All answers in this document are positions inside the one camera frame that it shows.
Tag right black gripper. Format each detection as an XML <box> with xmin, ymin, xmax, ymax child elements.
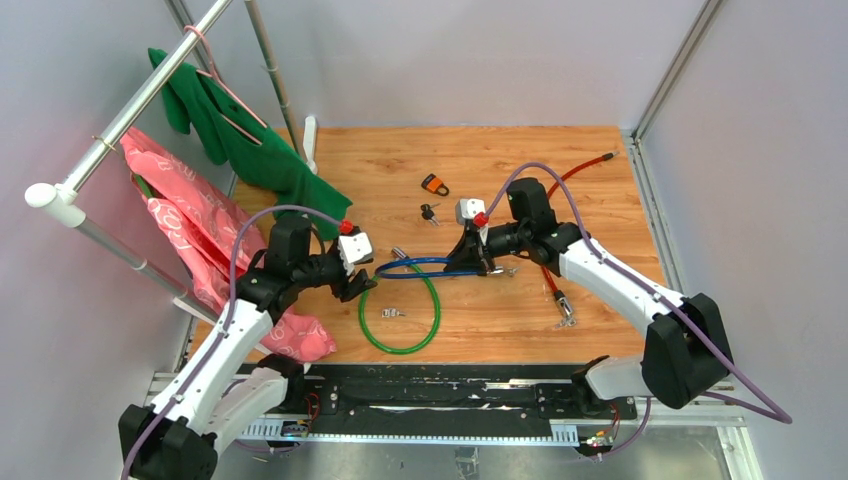
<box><xmin>444</xmin><ymin>221</ymin><xmax>532</xmax><ymax>273</ymax></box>

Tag blue cable lock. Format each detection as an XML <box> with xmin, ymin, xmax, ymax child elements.
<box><xmin>374</xmin><ymin>256</ymin><xmax>521</xmax><ymax>281</ymax></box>

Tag small silver cable keys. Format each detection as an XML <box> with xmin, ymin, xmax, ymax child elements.
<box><xmin>381</xmin><ymin>308</ymin><xmax>405</xmax><ymax>318</ymax></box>

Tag green cable lock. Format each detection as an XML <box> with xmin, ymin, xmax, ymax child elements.
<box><xmin>358</xmin><ymin>246</ymin><xmax>443</xmax><ymax>356</ymax></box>

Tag black padlock keys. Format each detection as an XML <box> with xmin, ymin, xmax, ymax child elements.
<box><xmin>420</xmin><ymin>203</ymin><xmax>440</xmax><ymax>226</ymax></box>

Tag orange black padlock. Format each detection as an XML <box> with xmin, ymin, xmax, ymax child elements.
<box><xmin>421</xmin><ymin>173</ymin><xmax>450</xmax><ymax>197</ymax></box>

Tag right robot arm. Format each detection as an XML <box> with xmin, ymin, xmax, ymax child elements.
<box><xmin>444</xmin><ymin>178</ymin><xmax>732</xmax><ymax>418</ymax></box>

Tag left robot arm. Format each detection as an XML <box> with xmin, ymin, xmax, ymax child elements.
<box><xmin>118</xmin><ymin>215</ymin><xmax>375</xmax><ymax>479</ymax></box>

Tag pink patterned garment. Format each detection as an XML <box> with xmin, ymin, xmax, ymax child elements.
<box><xmin>120</xmin><ymin>127</ymin><xmax>337</xmax><ymax>363</ymax></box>

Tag green cloth garment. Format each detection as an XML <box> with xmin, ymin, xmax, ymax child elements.
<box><xmin>161</xmin><ymin>63</ymin><xmax>352</xmax><ymax>221</ymax></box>

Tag white metal clothes rack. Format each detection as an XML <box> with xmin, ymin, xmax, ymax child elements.
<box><xmin>24</xmin><ymin>0</ymin><xmax>319</xmax><ymax>325</ymax></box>

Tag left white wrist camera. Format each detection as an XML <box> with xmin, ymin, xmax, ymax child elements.
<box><xmin>337</xmin><ymin>227</ymin><xmax>375</xmax><ymax>276</ymax></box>

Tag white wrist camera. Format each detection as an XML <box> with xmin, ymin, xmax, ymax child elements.
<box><xmin>337</xmin><ymin>227</ymin><xmax>375</xmax><ymax>276</ymax></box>
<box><xmin>455</xmin><ymin>198</ymin><xmax>486</xmax><ymax>226</ymax></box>

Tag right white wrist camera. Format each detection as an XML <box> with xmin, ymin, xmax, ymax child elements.
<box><xmin>455</xmin><ymin>198</ymin><xmax>486</xmax><ymax>226</ymax></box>

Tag red cable lock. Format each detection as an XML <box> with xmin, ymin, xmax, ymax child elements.
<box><xmin>541</xmin><ymin>151</ymin><xmax>619</xmax><ymax>328</ymax></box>

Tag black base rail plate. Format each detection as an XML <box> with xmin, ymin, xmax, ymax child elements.
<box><xmin>242</xmin><ymin>363</ymin><xmax>637</xmax><ymax>446</ymax></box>

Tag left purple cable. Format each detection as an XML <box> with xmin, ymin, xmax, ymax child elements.
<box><xmin>120</xmin><ymin>204</ymin><xmax>356</xmax><ymax>480</ymax></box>

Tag purple cable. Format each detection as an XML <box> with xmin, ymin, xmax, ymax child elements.
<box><xmin>120</xmin><ymin>204</ymin><xmax>356</xmax><ymax>480</ymax></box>
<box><xmin>473</xmin><ymin>162</ymin><xmax>794</xmax><ymax>425</ymax></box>

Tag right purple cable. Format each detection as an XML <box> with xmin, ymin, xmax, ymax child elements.
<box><xmin>473</xmin><ymin>162</ymin><xmax>794</xmax><ymax>425</ymax></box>

